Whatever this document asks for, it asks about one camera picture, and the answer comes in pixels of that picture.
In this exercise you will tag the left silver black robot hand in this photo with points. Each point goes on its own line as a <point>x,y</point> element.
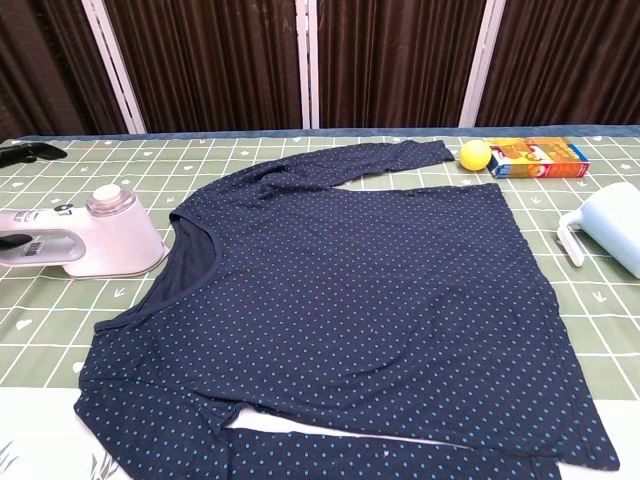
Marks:
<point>35,152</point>

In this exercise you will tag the white handheld steam iron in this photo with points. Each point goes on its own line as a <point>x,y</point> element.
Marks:
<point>125,235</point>

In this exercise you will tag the yellow ball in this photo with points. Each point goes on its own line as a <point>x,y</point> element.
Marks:
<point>475,156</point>

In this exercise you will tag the navy polka dot shirt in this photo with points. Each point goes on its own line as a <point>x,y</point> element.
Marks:
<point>350,275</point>

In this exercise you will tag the green grid tablecloth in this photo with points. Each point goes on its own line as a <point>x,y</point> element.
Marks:
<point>50,310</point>

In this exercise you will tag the brown curtain screen panel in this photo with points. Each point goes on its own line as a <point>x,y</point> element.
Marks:
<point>395,60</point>
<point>45,65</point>
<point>210,60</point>
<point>570,60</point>

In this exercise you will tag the dark teal table padding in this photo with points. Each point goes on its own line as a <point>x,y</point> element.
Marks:
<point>350,131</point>

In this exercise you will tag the orange blue snack box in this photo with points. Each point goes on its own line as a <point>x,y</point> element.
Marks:
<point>540,160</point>

